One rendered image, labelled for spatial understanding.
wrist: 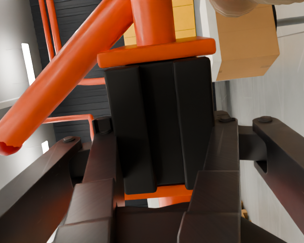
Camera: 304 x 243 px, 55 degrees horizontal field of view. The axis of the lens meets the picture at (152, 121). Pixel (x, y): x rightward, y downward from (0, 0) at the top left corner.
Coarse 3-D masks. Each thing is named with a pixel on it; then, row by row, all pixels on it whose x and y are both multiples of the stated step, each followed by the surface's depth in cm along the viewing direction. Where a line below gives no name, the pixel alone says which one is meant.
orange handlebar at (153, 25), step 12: (132, 0) 15; (144, 0) 15; (156, 0) 15; (168, 0) 15; (132, 12) 15; (144, 12) 15; (156, 12) 15; (168, 12) 15; (144, 24) 15; (156, 24) 15; (168, 24) 15; (144, 36) 15; (156, 36) 15; (168, 36) 15; (168, 204) 18
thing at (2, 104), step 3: (9, 99) 844; (12, 99) 829; (15, 99) 833; (0, 102) 773; (3, 102) 776; (6, 102) 788; (9, 102) 802; (12, 102) 815; (0, 105) 762; (3, 105) 774; (6, 105) 787; (9, 105) 800; (12, 105) 814; (0, 108) 760
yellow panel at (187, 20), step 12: (180, 0) 689; (192, 0) 687; (180, 12) 694; (192, 12) 692; (132, 24) 709; (180, 24) 700; (192, 24) 698; (132, 36) 715; (180, 36) 706; (192, 36) 704
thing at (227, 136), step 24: (216, 120) 15; (216, 144) 12; (216, 168) 10; (216, 192) 8; (240, 192) 11; (192, 216) 6; (216, 216) 6; (240, 216) 7; (192, 240) 6; (216, 240) 6; (240, 240) 5
